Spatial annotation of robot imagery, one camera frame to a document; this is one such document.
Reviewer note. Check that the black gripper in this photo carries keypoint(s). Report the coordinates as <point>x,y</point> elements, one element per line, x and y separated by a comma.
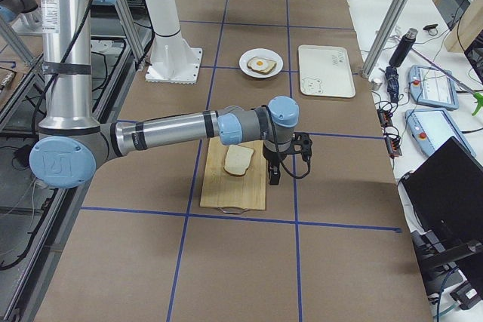
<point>272,157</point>

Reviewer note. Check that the white bread slice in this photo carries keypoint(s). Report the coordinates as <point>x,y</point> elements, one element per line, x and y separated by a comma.
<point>237,160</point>

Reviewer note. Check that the white round plate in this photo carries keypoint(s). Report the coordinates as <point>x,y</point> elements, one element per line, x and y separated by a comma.
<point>260,52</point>

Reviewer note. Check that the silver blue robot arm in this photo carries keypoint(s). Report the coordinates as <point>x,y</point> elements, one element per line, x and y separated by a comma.
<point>27,10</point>
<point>73,144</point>

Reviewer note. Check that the bamboo cutting board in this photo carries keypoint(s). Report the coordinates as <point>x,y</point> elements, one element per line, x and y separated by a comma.
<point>227,191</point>

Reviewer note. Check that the toast with fried egg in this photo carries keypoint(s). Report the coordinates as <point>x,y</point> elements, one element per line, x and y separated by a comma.
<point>261,65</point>

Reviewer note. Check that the cream bear tray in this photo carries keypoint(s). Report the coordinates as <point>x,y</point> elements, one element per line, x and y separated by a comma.
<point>325,71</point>

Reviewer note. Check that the black orange connector strip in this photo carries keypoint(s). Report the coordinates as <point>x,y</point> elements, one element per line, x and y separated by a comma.
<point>391,133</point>

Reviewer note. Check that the folded dark umbrella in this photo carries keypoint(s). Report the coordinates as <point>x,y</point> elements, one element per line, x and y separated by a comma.
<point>391,76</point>

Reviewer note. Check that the lower blue teach pendant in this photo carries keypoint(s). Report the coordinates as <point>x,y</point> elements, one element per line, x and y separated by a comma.
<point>431,128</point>

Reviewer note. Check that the blue teach pendant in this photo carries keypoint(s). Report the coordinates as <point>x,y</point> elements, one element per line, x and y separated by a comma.
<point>431,128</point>
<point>431,87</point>

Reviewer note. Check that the black laptop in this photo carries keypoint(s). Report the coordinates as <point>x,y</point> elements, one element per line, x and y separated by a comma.
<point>446,191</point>

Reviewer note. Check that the upper blue teach pendant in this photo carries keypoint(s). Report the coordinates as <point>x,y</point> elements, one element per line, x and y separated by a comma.
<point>431,87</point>

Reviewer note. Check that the black water bottle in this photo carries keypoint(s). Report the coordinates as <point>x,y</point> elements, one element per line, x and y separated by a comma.
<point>404,46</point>

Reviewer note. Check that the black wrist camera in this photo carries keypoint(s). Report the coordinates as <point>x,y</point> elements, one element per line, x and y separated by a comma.
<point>302,144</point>

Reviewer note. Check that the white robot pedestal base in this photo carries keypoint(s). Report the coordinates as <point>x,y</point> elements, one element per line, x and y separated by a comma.
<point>172,60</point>

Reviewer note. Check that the aluminium frame post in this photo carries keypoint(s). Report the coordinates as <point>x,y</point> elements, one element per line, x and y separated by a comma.
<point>392,15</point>

